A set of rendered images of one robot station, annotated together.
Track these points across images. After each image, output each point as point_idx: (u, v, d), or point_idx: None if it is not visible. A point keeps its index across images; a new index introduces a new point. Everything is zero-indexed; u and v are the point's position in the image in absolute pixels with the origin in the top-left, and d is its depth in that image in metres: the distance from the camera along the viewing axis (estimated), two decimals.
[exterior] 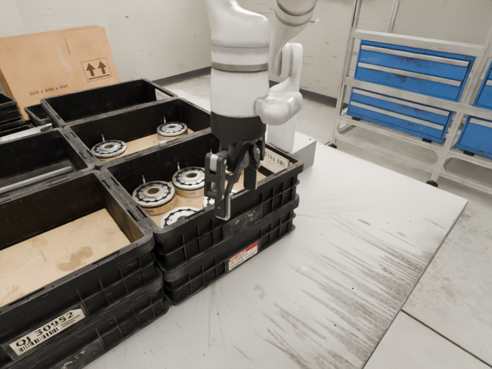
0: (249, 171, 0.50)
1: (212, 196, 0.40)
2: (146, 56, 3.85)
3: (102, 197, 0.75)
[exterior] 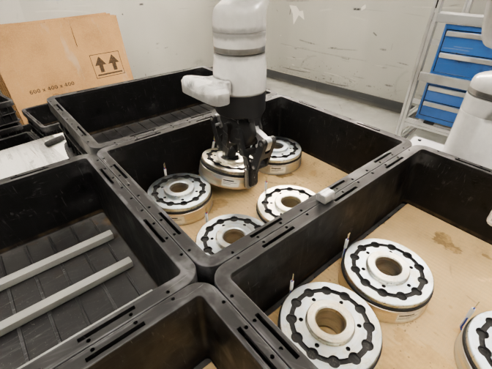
0: (249, 168, 0.51)
1: (221, 143, 0.55)
2: (162, 50, 3.40)
3: (217, 348, 0.29)
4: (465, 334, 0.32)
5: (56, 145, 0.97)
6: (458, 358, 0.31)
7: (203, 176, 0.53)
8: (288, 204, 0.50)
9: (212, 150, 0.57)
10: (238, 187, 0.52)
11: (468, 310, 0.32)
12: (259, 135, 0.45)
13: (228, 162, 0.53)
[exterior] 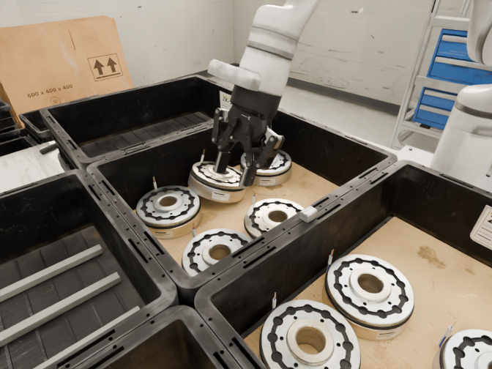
0: (248, 168, 0.51)
1: (216, 138, 0.55)
2: (160, 52, 3.40)
3: None
4: (442, 353, 0.32)
5: (50, 152, 0.98)
6: None
7: (193, 188, 0.54)
8: (275, 218, 0.50)
9: (201, 163, 0.58)
10: (228, 200, 0.53)
11: (446, 329, 0.33)
12: (269, 132, 0.47)
13: (219, 176, 0.54)
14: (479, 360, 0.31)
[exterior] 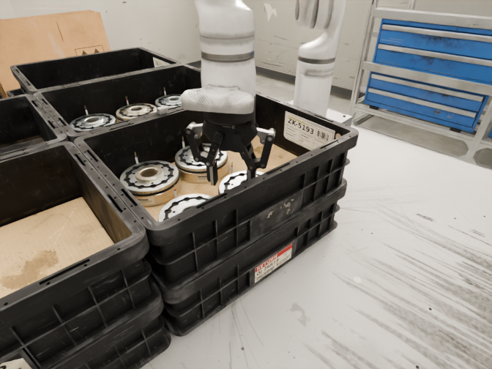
0: (247, 169, 0.51)
1: (195, 155, 0.51)
2: (146, 45, 3.64)
3: (77, 180, 0.53)
4: None
5: None
6: None
7: None
8: None
9: (126, 106, 0.83)
10: None
11: (230, 168, 0.57)
12: (261, 132, 0.46)
13: (132, 113, 0.79)
14: (239, 179, 0.54)
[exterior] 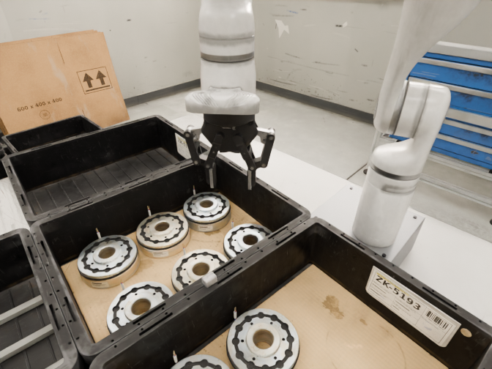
0: (247, 169, 0.51)
1: (194, 158, 0.50)
2: (151, 63, 3.46)
3: None
4: None
5: None
6: None
7: (140, 249, 0.62)
8: (201, 269, 0.56)
9: (148, 219, 0.65)
10: (168, 255, 0.61)
11: (231, 224, 0.63)
12: (262, 131, 0.46)
13: (157, 235, 0.61)
14: (240, 234, 0.61)
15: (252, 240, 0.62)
